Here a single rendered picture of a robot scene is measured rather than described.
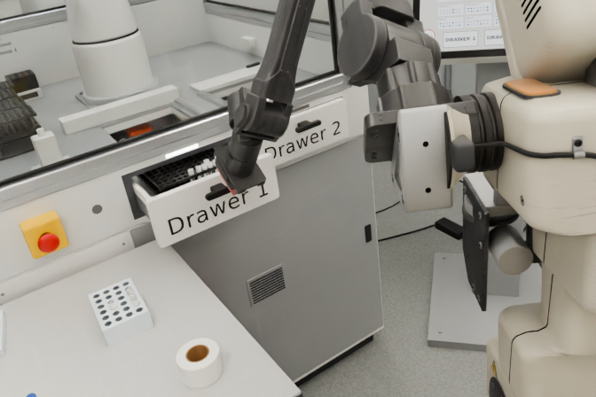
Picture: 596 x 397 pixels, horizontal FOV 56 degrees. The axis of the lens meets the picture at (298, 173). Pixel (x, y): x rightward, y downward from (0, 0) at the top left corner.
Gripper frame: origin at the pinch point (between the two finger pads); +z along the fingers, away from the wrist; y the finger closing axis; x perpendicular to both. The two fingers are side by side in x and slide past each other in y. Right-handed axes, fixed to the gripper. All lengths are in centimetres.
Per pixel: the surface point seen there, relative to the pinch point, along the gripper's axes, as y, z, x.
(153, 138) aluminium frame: 20.2, 3.9, 8.6
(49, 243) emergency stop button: 7.7, 8.5, 35.9
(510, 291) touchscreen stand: -46, 69, -98
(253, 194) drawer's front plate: -0.6, 5.3, -5.2
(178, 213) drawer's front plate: 0.9, 3.0, 11.9
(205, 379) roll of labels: -32.4, -8.3, 23.7
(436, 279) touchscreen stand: -28, 86, -86
